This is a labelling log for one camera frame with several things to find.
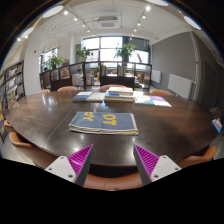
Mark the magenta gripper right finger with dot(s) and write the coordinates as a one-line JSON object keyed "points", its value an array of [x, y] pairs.
{"points": [[152, 167]]}

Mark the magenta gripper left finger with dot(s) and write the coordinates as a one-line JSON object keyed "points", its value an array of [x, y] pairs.
{"points": [[73, 168]]}

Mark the folded grey yellow towel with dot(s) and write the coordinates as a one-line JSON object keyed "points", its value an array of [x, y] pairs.
{"points": [[104, 123]]}

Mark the orange leather chair near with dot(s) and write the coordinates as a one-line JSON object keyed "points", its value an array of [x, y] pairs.
{"points": [[130, 181]]}

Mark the purple white magazine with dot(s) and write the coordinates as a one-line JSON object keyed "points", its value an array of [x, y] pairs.
{"points": [[159, 101]]}

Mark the colourful magazine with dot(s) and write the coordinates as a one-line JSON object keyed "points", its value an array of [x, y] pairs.
{"points": [[144, 99]]}

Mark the dark blue book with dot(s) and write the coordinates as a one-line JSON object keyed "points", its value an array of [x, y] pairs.
{"points": [[81, 96]]}

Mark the white grey book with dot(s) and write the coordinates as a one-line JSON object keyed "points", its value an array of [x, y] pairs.
{"points": [[96, 97]]}

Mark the orange chair far right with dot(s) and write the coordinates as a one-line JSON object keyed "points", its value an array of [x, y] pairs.
{"points": [[161, 92]]}

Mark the blue box at right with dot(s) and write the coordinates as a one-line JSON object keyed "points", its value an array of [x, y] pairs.
{"points": [[217, 124]]}

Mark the orange chair far left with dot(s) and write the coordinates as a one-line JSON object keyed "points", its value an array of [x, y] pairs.
{"points": [[67, 88]]}

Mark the stack of books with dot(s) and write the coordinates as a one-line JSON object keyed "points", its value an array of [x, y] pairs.
{"points": [[120, 94]]}

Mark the orange chair far middle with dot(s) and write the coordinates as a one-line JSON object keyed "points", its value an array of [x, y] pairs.
{"points": [[107, 87]]}

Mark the dark display shelf divider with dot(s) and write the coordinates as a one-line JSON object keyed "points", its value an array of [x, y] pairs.
{"points": [[98, 73]]}

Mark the potted plant left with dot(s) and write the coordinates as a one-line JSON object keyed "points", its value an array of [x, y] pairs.
{"points": [[53, 61]]}

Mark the potted plant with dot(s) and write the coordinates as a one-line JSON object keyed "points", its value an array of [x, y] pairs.
{"points": [[53, 61], [124, 52], [83, 54]]}

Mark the potted plant middle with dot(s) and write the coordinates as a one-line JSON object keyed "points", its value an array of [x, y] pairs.
{"points": [[83, 54]]}

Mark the potted plant right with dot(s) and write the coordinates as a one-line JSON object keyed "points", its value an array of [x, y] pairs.
{"points": [[124, 52]]}

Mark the ceiling air conditioner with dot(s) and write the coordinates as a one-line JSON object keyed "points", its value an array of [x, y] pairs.
{"points": [[107, 22]]}

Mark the white board on wall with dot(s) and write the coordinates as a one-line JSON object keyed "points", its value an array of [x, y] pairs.
{"points": [[179, 85]]}

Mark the small white wall board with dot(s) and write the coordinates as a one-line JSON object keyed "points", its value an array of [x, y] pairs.
{"points": [[156, 76]]}

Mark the left wall bookshelf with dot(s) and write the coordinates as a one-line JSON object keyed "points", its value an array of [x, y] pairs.
{"points": [[11, 89]]}

